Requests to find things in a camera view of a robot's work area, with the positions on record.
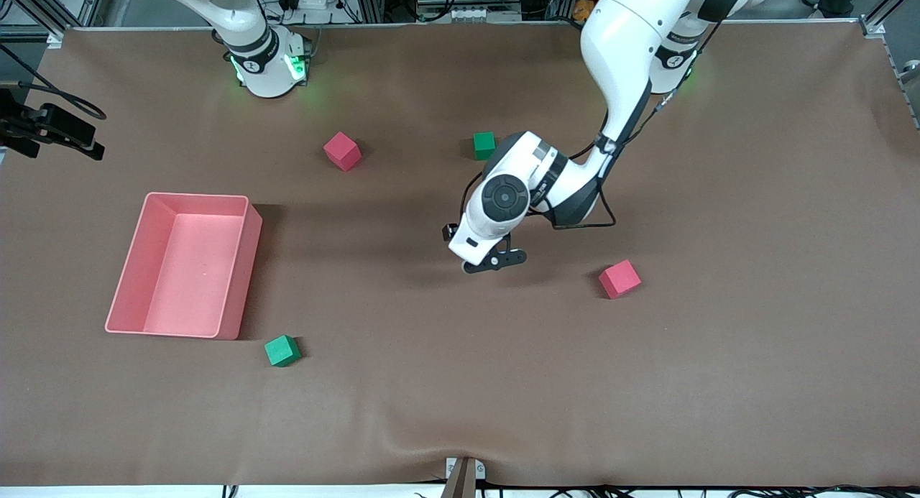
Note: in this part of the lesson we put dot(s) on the green foam cube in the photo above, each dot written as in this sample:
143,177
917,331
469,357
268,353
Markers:
282,351
483,146

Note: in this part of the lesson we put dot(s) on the bag of orange objects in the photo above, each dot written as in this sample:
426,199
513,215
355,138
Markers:
586,6

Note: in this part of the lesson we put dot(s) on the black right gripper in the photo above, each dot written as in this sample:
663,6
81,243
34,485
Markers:
44,128

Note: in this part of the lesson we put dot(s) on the pink foam cube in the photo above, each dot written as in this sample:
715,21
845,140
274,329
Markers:
619,279
342,151

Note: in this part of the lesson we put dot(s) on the pink plastic tray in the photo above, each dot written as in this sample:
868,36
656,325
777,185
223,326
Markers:
187,268

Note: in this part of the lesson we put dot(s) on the aluminium corner bracket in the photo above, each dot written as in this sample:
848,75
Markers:
873,29
55,39

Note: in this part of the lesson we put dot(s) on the brown table mat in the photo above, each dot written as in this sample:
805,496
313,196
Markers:
460,397

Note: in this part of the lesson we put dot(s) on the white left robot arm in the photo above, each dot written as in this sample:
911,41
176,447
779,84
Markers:
625,38

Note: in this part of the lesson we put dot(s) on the aluminium camera post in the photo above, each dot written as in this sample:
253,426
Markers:
463,480

